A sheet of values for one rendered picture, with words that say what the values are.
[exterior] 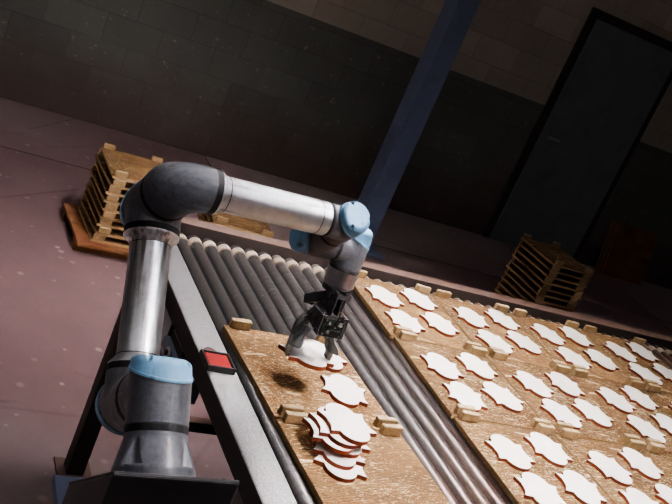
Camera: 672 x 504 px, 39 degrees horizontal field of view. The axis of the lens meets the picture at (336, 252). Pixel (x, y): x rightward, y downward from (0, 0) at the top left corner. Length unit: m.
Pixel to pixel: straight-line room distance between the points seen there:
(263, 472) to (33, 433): 1.64
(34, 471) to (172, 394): 1.68
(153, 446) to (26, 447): 1.79
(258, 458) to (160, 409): 0.40
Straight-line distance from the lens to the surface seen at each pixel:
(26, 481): 3.36
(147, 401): 1.76
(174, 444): 1.75
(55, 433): 3.61
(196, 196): 1.92
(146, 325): 1.94
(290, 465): 2.11
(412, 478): 2.25
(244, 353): 2.44
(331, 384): 2.45
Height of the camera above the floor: 1.99
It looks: 18 degrees down
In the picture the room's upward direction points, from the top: 24 degrees clockwise
